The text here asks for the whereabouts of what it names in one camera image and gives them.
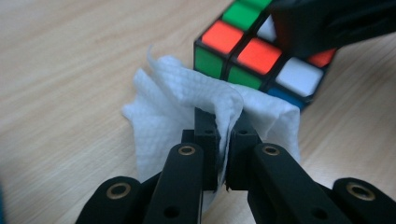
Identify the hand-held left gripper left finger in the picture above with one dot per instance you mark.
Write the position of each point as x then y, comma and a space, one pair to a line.
207, 146

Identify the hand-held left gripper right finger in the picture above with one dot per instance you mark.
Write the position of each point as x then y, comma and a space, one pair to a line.
241, 161

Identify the white wet wipe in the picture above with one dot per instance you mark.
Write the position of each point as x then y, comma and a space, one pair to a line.
162, 109

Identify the multicoloured puzzle cube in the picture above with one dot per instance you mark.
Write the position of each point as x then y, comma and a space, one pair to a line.
222, 35

